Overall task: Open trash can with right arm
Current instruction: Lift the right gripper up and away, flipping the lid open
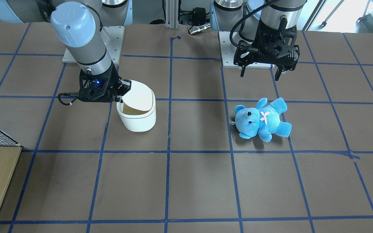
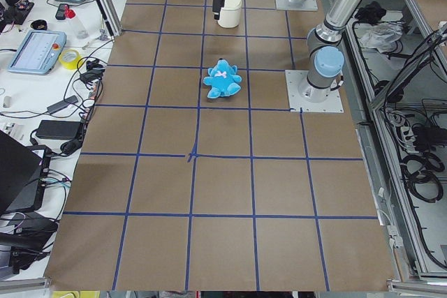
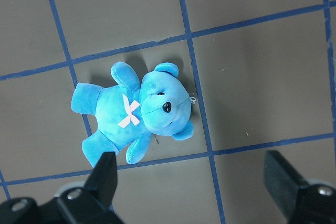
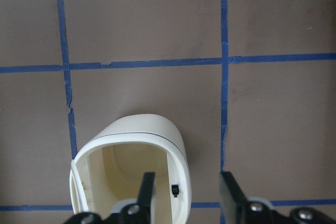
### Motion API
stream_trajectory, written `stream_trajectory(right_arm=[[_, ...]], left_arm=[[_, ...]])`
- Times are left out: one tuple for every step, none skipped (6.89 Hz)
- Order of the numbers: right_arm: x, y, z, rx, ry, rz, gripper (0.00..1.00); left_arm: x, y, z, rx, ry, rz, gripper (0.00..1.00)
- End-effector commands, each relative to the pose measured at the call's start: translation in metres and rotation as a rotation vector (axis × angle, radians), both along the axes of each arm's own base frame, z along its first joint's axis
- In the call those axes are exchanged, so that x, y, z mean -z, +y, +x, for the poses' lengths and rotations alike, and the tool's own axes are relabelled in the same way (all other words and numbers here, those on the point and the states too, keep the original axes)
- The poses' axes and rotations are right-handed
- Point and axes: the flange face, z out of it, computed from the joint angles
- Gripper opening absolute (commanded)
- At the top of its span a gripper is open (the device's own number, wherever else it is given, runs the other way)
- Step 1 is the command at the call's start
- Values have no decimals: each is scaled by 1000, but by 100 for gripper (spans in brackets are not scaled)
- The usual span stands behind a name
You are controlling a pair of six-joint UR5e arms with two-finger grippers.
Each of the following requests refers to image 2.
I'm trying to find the black power adapter brick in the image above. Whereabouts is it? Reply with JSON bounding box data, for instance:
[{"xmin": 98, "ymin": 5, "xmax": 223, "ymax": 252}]
[{"xmin": 36, "ymin": 120, "xmax": 81, "ymax": 140}]

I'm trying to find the clear bottle red cap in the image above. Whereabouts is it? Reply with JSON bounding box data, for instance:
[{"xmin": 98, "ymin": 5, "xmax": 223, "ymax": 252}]
[{"xmin": 64, "ymin": 5, "xmax": 89, "ymax": 39}]

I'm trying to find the grey slim power adapter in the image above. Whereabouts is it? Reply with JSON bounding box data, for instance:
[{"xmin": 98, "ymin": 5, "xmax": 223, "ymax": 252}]
[{"xmin": 47, "ymin": 95, "xmax": 78, "ymax": 115}]

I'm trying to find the blue teddy bear plush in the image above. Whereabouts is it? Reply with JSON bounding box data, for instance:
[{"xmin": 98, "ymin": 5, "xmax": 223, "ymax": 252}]
[{"xmin": 203, "ymin": 59, "xmax": 242, "ymax": 99}]

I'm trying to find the blue teach pendant near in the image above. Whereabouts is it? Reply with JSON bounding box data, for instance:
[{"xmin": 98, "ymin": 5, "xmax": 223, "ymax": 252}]
[{"xmin": 7, "ymin": 30, "xmax": 66, "ymax": 75}]

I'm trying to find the crumpled white cloth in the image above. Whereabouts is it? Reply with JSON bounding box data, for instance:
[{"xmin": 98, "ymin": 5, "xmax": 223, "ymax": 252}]
[{"xmin": 360, "ymin": 23, "xmax": 403, "ymax": 53}]

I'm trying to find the small black bowl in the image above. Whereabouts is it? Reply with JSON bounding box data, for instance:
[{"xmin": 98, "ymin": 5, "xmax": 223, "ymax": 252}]
[{"xmin": 30, "ymin": 20, "xmax": 47, "ymax": 31}]

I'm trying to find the black laptop computer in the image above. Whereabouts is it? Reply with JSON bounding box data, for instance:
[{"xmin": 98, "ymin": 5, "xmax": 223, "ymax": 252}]
[{"xmin": 1, "ymin": 132, "xmax": 50, "ymax": 214}]

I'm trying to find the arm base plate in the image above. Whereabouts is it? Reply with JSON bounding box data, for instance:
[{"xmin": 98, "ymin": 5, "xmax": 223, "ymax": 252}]
[
  {"xmin": 285, "ymin": 70, "xmax": 344, "ymax": 113},
  {"xmin": 275, "ymin": 0, "xmax": 318, "ymax": 12}
]

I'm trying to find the black coiled cable bundle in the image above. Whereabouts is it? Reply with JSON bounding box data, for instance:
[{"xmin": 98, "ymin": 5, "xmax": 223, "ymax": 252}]
[{"xmin": 400, "ymin": 151, "xmax": 445, "ymax": 204}]

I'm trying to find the cream white trash can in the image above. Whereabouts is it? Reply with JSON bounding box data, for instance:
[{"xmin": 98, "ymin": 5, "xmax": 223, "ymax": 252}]
[{"xmin": 217, "ymin": 0, "xmax": 242, "ymax": 29}]

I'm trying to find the yellow tape roll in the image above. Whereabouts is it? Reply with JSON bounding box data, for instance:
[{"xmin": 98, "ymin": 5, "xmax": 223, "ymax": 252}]
[{"xmin": 58, "ymin": 49, "xmax": 83, "ymax": 70}]

